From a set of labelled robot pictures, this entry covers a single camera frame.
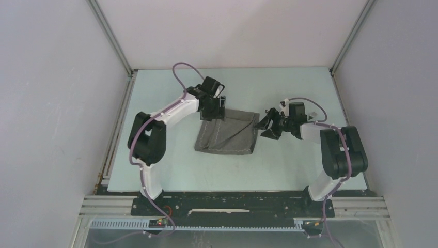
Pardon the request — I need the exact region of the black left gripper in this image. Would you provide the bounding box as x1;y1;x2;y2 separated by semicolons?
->
200;96;225;122

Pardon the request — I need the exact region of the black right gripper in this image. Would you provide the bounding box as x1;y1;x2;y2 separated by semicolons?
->
253;107;294;140

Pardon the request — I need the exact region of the grey cloth napkin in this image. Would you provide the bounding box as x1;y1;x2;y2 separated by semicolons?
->
194;109;260;155

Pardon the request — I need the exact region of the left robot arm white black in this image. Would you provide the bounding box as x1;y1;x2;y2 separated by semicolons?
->
127;86;226;215

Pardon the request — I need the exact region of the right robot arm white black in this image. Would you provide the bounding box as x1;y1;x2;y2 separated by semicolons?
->
254;102;368;216

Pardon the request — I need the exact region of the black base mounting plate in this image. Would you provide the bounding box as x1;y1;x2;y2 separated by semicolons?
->
131;191;335;228

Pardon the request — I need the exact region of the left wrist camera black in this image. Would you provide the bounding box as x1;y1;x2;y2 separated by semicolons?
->
200;76;225;98

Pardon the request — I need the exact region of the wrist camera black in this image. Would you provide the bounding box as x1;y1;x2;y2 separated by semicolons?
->
200;76;225;98
288;102;307;119

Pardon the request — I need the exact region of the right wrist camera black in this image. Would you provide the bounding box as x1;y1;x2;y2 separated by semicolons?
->
288;102;307;119

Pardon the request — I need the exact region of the white cable duct strip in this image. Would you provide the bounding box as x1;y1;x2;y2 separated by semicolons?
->
89;218;304;232

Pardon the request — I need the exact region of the aluminium frame rail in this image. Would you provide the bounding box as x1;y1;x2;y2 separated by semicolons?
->
80;195;390;220

